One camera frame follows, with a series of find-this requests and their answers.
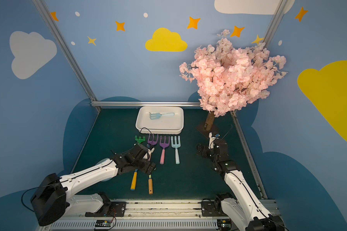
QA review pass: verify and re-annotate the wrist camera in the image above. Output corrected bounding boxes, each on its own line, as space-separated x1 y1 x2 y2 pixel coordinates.
208 132 220 149
147 147 155 161

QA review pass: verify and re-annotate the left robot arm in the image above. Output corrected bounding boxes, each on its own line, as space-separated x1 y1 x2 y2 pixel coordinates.
30 144 156 227

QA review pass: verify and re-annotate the green rake wooden handle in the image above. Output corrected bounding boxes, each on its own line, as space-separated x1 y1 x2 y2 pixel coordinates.
135 136 146 144

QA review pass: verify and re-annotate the pink blossom artificial tree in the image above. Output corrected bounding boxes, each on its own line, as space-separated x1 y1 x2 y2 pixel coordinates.
179 29 286 117

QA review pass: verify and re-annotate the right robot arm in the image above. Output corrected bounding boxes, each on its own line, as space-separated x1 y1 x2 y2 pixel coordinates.
196 139 288 231

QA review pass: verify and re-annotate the wooden handle tool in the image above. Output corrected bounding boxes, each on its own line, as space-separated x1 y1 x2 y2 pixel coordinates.
148 175 153 194

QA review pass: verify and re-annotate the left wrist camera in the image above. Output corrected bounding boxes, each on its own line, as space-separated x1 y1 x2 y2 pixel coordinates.
147 147 155 161

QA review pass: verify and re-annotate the white plastic storage box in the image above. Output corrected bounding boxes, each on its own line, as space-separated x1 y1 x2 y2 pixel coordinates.
136 106 184 135

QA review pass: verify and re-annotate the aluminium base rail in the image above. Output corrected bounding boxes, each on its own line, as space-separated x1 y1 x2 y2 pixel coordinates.
36 199 238 231

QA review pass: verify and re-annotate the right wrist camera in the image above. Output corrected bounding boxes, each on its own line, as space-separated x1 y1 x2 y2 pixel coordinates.
208 132 220 149

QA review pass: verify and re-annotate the purple fork pink handle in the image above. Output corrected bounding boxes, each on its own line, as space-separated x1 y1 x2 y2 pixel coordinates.
159 136 171 165
147 134 158 149

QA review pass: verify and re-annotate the aluminium back frame bar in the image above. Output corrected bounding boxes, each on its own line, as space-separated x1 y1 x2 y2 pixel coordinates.
91 101 200 107

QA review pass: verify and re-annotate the light blue hand rake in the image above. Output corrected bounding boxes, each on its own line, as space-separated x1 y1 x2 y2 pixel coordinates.
171 136 181 165

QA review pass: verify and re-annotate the dark blue fork yellow handle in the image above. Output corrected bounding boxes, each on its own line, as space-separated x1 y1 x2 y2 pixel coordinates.
130 169 138 191

